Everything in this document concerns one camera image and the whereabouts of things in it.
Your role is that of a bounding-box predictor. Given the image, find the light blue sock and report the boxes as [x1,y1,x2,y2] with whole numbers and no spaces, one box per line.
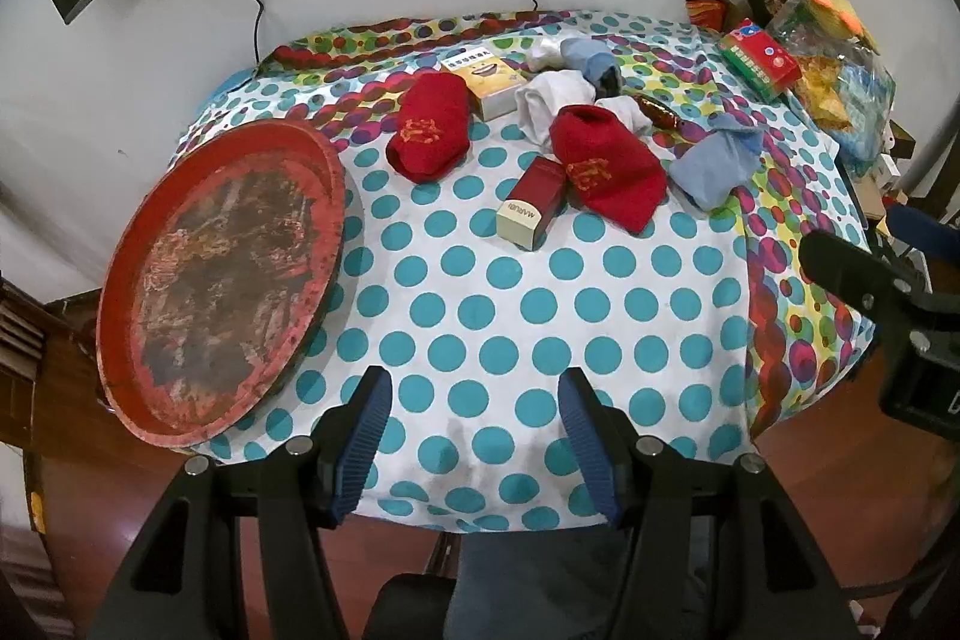
[559,38,620,86]
[667,111,764,212]

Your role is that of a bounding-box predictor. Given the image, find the small white sock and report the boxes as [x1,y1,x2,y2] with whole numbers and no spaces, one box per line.
[596,95,655,135]

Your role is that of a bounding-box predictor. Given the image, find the maroon rectangular box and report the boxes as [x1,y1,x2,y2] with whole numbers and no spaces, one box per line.
[495,155,567,253]

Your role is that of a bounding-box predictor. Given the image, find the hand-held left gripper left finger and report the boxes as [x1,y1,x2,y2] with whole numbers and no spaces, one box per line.
[86,366,395,640]

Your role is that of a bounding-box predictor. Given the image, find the clear plastic bag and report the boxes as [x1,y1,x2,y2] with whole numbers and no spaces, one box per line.
[521,34,582,75]

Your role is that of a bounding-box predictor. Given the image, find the yellow cartoon medicine box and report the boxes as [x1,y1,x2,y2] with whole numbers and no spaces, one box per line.
[440,40,527,122]

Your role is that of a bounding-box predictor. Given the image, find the round red worn tray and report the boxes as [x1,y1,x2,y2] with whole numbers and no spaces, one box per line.
[96,119,365,453]

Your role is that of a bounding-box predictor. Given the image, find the plastic bag of yellow packets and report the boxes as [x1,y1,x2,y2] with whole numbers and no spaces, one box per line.
[765,0,897,176]

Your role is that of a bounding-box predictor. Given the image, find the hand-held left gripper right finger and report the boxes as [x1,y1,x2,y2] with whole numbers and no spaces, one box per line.
[556,367,863,640]

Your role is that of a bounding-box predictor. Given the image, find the polka dot tablecloth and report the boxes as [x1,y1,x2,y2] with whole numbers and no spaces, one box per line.
[174,6,878,532]

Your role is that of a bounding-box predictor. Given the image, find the large white sock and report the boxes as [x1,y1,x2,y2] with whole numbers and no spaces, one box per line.
[514,70,597,146]

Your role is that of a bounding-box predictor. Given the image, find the orange snack packet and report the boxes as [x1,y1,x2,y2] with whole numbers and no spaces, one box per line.
[684,0,728,37]

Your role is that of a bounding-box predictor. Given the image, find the red black candy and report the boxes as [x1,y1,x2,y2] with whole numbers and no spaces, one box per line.
[628,92,680,130]

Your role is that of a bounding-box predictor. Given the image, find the green and red medicine box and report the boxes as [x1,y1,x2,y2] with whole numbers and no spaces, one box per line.
[718,17,803,103]

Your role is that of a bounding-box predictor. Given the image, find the red embroidered sock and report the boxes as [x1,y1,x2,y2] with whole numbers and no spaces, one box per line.
[550,104,668,235]
[386,72,473,184]

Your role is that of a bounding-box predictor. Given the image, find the brown wooden slatted furniture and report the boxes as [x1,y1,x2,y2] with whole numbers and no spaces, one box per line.
[0,269,98,442]

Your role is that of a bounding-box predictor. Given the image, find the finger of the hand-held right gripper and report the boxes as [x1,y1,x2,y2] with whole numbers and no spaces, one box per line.
[799,230,936,313]

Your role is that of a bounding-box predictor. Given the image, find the person's blue jeans leg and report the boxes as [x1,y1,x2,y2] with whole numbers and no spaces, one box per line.
[450,530,706,640]

